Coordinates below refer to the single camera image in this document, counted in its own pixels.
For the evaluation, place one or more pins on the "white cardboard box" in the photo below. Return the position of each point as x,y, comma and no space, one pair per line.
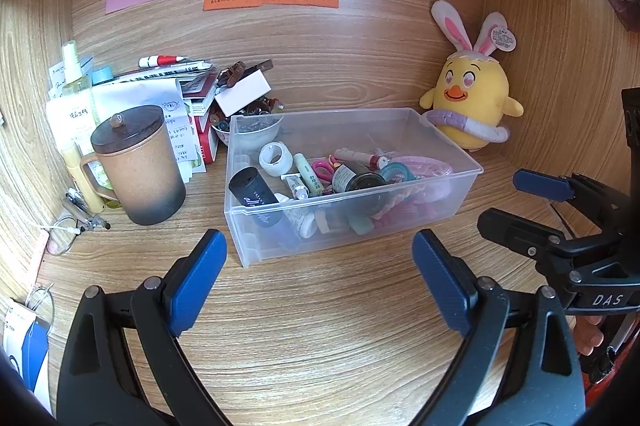
242,93

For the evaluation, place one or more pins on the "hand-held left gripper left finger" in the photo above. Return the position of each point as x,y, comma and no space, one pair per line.
197,278

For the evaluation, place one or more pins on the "dark jar with label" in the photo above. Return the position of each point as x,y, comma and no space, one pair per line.
350,176

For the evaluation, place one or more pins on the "white ointment tube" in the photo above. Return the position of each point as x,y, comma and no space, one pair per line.
295,186

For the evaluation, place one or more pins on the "slim white tube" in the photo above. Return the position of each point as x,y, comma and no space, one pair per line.
307,171

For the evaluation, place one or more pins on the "clear spray bottle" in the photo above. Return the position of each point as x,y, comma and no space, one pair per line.
77,90

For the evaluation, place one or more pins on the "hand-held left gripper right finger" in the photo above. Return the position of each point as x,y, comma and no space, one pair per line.
442,281

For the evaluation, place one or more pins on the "pink white pen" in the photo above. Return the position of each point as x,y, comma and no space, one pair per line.
357,155

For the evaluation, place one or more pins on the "stack of papers and booklets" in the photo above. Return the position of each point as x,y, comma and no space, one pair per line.
145,95

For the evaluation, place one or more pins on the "black cylindrical bottle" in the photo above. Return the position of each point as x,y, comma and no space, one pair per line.
250,193

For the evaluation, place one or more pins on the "blue bottle cap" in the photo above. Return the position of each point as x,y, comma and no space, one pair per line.
102,74

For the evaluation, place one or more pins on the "round teal jar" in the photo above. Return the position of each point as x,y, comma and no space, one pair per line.
397,171

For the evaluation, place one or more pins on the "small white bottle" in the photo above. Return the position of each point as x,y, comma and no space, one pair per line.
302,223

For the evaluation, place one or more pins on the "white bowl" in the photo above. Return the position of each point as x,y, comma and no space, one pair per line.
255,135

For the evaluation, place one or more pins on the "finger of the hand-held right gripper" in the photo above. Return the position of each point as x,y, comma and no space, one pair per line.
542,183
520,231

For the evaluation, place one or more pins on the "red white marker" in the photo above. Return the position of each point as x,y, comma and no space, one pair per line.
160,59

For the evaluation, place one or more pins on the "brown hair clip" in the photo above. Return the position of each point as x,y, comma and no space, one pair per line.
232,73

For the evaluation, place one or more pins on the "eyeglasses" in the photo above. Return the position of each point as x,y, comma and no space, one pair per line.
90,222

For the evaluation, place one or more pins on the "yellow chick plush toy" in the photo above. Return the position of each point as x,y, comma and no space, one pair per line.
470,100

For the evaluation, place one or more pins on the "red box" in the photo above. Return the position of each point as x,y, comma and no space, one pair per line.
202,143

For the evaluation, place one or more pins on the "clear plastic storage box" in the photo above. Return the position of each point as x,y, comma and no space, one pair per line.
260,256

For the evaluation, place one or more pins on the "white tape roll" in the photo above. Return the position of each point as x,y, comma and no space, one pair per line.
284,163

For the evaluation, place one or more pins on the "person's right hand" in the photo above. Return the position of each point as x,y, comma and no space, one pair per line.
587,336

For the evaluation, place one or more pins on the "pink scissors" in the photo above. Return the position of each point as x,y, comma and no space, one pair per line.
324,168

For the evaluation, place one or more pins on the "brown lidded mug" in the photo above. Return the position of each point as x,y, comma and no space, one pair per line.
145,171

